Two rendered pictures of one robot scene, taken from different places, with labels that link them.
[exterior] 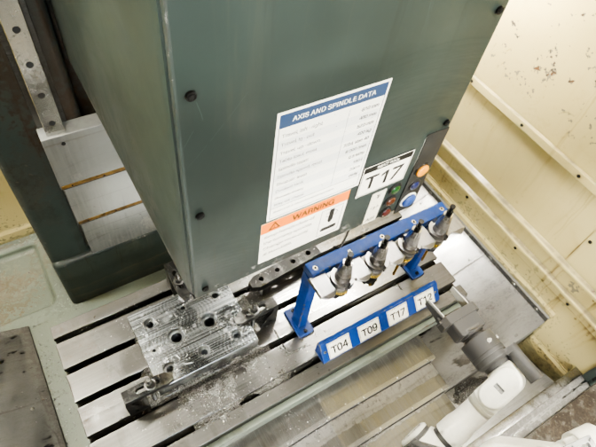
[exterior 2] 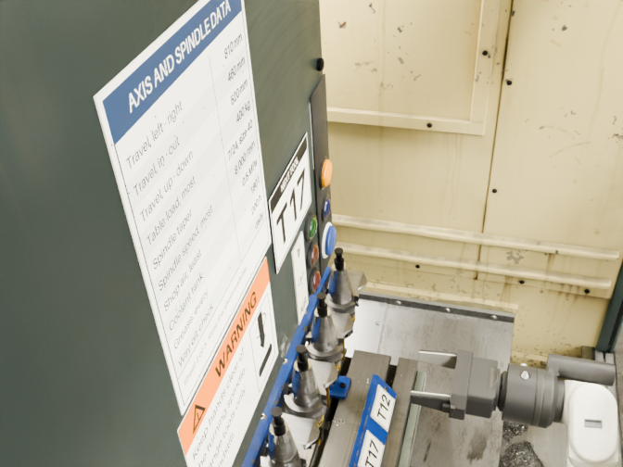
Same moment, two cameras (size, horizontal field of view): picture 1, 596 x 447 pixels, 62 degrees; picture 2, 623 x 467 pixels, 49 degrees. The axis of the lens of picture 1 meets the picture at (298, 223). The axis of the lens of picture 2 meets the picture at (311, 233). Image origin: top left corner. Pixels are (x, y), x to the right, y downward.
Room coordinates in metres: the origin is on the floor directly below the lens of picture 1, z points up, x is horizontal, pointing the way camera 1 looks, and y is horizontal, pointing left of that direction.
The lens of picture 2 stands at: (0.16, 0.11, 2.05)
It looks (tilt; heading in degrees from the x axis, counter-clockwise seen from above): 38 degrees down; 328
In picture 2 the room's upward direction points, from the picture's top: 4 degrees counter-clockwise
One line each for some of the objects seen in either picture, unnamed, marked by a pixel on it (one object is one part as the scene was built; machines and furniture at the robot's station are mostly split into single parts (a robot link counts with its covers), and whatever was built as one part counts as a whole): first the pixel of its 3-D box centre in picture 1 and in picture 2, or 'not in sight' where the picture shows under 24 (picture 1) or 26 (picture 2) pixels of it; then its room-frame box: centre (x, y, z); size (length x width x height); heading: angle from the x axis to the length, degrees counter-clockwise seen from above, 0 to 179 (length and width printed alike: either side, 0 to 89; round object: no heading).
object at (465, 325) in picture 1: (470, 332); (492, 387); (0.59, -0.48, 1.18); 0.13 x 0.12 x 0.10; 130
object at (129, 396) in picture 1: (149, 390); not in sight; (0.36, 0.30, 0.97); 0.13 x 0.03 x 0.15; 130
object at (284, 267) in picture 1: (284, 270); not in sight; (0.82, 0.01, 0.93); 0.26 x 0.05 x 0.06; 135
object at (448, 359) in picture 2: (460, 296); (438, 356); (0.69, -0.46, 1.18); 0.06 x 0.02 x 0.03; 40
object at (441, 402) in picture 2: (433, 311); (429, 402); (0.63, -0.38, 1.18); 0.06 x 0.02 x 0.03; 40
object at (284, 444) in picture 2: (345, 269); (281, 443); (0.66, -0.14, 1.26); 0.04 x 0.04 x 0.07
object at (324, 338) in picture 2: (413, 236); (323, 326); (0.80, -0.31, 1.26); 0.04 x 0.04 x 0.07
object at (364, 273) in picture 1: (359, 270); (295, 430); (0.70, -0.18, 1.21); 0.07 x 0.05 x 0.01; 40
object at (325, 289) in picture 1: (324, 286); not in sight; (0.63, -0.09, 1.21); 0.07 x 0.05 x 0.01; 40
